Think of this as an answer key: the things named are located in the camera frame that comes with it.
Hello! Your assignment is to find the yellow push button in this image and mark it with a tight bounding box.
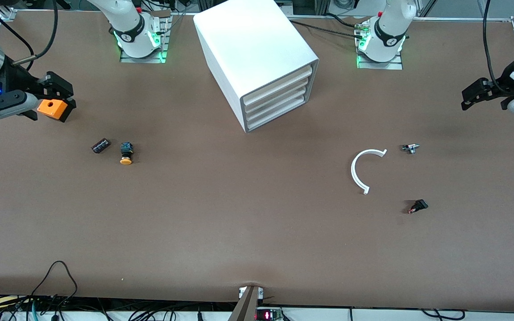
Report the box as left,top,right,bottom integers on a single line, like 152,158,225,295
120,142,134,166

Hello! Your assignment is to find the orange block with hole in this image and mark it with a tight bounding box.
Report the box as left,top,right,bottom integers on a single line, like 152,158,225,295
37,99,70,119

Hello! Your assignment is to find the small black electronic component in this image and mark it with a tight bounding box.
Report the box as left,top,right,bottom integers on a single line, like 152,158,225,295
91,138,112,154

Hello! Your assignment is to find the device with red display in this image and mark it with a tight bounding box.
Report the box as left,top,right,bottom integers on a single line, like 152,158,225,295
255,308,284,321

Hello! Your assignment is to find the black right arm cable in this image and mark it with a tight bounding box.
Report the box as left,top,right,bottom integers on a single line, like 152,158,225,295
0,0,59,71

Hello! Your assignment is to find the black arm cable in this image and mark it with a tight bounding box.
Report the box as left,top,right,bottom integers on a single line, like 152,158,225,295
0,0,59,71
482,0,506,86

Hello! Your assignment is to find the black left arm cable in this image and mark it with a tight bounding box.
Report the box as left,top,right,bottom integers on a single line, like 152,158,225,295
482,0,506,86

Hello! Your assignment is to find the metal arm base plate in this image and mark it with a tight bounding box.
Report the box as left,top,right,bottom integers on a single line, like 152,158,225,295
356,20,404,70
120,10,171,64

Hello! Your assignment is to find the black switch with red tip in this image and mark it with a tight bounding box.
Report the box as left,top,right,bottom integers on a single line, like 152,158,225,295
407,199,429,214

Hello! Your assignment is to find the white semicircular bracket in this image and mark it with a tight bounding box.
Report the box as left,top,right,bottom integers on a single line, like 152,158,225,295
351,148,388,195

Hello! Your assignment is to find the black table cable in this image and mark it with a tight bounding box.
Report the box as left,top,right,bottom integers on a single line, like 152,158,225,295
326,12,365,28
289,20,365,40

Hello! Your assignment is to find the black looped cable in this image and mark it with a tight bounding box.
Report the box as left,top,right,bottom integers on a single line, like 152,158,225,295
29,260,79,313

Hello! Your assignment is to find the brown camera post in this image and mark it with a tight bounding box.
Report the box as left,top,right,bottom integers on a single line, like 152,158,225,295
228,285,265,321

